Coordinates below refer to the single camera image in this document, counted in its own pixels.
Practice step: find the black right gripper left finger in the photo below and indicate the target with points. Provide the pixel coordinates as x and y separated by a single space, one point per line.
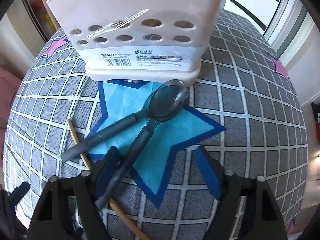
109 164

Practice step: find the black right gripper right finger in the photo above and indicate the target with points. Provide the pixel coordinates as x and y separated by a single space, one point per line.
212 172

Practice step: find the wooden chopstick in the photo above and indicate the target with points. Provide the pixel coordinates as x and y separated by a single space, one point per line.
100 181

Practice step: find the dark translucent plastic spoon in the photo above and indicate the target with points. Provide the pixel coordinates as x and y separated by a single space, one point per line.
161 106

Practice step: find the grey checked tablecloth with stars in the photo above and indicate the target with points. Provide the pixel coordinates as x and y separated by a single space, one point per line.
238 87

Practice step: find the white utensil holder box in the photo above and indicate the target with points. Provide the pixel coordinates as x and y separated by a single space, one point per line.
148 40

